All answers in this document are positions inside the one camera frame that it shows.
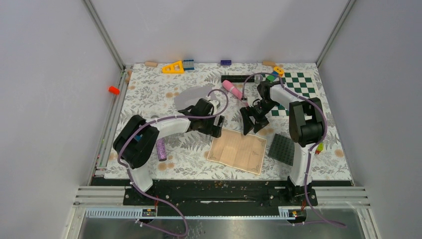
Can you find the light wooden block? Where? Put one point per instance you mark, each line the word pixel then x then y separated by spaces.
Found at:
pixel 151 64

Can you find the green white chessboard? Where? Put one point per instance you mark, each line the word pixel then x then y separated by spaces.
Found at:
pixel 298 90

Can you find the multicolour brick stack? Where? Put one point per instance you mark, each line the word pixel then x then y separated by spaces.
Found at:
pixel 319 148

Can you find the wooden block by rail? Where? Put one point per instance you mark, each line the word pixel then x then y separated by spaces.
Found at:
pixel 128 76

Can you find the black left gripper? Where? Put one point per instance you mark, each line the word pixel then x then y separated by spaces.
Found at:
pixel 213 130

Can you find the yellow triangle shape toy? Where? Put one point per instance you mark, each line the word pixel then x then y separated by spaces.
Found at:
pixel 174 68

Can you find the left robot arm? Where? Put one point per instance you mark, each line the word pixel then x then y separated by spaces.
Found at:
pixel 137 140

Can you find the floral patterned table mat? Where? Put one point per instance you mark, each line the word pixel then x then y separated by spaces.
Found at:
pixel 151 94

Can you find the wooden block back right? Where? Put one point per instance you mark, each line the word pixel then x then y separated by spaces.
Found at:
pixel 269 63

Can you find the grey and blue brick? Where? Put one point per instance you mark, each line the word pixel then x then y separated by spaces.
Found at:
pixel 188 65

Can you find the orange yellow ring toy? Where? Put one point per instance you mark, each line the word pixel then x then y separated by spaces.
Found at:
pixel 278 71

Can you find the dark grey studded baseplate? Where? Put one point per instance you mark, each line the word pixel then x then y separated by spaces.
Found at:
pixel 282 149

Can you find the black microphone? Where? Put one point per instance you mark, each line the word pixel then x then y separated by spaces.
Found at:
pixel 241 78

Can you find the aluminium side rail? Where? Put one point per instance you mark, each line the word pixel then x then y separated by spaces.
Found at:
pixel 111 123

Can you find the green blue toy brick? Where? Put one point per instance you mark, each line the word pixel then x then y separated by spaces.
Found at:
pixel 271 77

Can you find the white perforated cable tray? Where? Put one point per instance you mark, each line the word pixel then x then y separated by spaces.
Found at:
pixel 151 213

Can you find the purple glitter microphone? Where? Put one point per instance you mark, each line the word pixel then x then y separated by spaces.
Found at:
pixel 161 150

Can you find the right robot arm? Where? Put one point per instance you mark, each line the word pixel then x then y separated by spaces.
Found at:
pixel 307 124

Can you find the red plastic cylinder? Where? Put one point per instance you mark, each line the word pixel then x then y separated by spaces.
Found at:
pixel 114 90

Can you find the purple flat toy brick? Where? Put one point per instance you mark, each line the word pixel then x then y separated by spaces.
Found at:
pixel 225 62

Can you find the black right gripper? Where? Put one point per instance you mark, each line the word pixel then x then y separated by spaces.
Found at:
pixel 248 125

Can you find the pink microphone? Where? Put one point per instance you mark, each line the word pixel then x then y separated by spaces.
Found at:
pixel 230 87

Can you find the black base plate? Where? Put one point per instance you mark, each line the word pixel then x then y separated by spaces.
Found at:
pixel 222 197

